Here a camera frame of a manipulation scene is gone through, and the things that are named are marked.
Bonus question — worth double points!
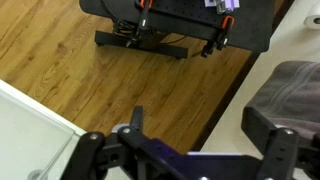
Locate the white toilet paper roll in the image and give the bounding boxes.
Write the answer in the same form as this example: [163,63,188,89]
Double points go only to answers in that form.
[303,2,320,30]

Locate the black robot cart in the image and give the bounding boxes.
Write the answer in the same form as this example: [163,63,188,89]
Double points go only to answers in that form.
[79,0,275,61]

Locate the orange black bar clamp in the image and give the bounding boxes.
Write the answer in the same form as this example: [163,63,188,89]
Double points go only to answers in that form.
[200,14,236,59]
[125,0,154,48]

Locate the coiled black cable bundle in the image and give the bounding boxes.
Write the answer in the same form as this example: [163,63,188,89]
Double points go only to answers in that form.
[112,19,188,46]

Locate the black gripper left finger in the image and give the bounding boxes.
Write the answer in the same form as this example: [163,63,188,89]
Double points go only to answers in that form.
[61,105,158,180]

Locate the brown grey terry towel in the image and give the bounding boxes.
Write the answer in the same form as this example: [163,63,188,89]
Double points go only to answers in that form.
[248,60,320,141]

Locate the aluminium mounting rail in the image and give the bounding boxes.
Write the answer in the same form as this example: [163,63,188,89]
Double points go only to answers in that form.
[203,0,241,15]

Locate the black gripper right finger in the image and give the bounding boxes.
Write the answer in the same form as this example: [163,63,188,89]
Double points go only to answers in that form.
[241,106,320,180]

